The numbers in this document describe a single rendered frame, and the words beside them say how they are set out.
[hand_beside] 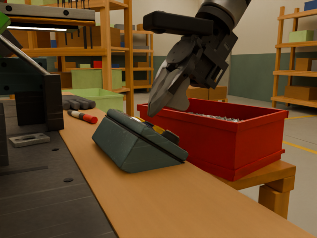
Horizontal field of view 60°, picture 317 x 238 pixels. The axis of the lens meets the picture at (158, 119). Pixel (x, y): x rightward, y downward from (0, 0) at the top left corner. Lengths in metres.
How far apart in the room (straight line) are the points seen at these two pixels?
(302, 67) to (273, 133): 5.79
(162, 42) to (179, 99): 9.71
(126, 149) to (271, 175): 0.39
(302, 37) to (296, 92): 1.11
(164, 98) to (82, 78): 2.72
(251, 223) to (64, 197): 0.18
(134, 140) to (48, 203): 0.12
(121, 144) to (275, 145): 0.43
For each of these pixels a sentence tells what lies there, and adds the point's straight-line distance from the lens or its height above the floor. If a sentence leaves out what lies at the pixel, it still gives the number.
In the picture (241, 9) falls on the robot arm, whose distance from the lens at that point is 0.53.
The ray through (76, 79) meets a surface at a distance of 3.21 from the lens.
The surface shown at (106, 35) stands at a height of 1.29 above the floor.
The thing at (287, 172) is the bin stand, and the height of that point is 0.79.
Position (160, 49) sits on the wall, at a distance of 10.13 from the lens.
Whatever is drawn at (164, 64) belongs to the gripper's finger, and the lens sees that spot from 0.51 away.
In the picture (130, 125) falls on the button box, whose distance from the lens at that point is 0.36.
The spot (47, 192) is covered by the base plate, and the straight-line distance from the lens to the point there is 0.31.
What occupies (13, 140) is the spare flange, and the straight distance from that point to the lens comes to 0.50.
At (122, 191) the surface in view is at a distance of 0.30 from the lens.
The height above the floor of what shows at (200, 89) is 0.40.
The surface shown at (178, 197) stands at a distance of 0.28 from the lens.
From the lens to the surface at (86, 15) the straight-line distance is 0.58.
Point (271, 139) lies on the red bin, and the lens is 0.67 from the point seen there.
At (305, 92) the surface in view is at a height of 0.41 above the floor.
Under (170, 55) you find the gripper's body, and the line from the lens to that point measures 0.51.
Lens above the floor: 1.03
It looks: 12 degrees down
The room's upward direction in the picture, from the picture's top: straight up
